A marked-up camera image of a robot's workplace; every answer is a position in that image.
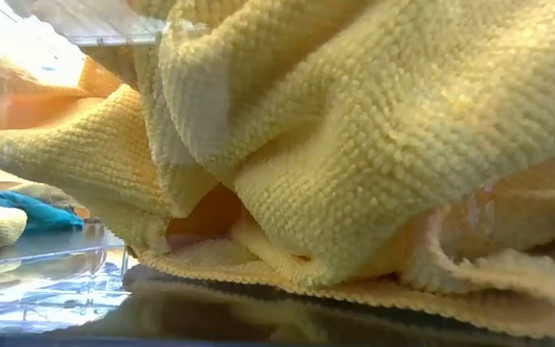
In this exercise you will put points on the blue microfiber towel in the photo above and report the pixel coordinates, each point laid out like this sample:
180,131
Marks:
41,212

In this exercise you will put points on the clear plastic basket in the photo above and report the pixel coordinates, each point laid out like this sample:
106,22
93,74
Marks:
41,250

